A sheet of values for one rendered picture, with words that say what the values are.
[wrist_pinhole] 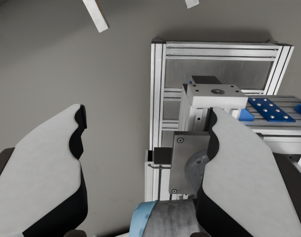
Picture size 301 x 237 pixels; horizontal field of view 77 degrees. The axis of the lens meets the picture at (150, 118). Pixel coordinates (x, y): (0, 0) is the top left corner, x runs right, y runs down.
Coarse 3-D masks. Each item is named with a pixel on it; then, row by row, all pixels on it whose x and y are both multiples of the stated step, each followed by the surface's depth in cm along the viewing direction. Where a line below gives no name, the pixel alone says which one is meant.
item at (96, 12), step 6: (84, 0) 52; (90, 0) 52; (96, 0) 53; (90, 6) 52; (96, 6) 52; (90, 12) 53; (96, 12) 53; (102, 12) 55; (96, 18) 54; (102, 18) 54; (96, 24) 55; (102, 24) 55; (108, 24) 57; (102, 30) 55
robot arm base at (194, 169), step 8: (200, 152) 49; (192, 160) 49; (200, 160) 49; (208, 160) 46; (184, 168) 52; (192, 168) 48; (200, 168) 47; (192, 176) 47; (200, 176) 45; (192, 184) 47; (200, 184) 44
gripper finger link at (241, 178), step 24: (216, 120) 10; (216, 144) 8; (240, 144) 8; (264, 144) 8; (216, 168) 7; (240, 168) 7; (264, 168) 7; (216, 192) 6; (240, 192) 6; (264, 192) 6; (216, 216) 6; (240, 216) 5; (264, 216) 5; (288, 216) 5
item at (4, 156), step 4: (8, 148) 8; (12, 148) 8; (0, 152) 7; (4, 152) 7; (8, 152) 7; (12, 152) 7; (0, 156) 7; (4, 156) 7; (8, 156) 7; (0, 160) 7; (4, 160) 7; (0, 164) 7; (4, 164) 7; (0, 168) 7; (0, 172) 6
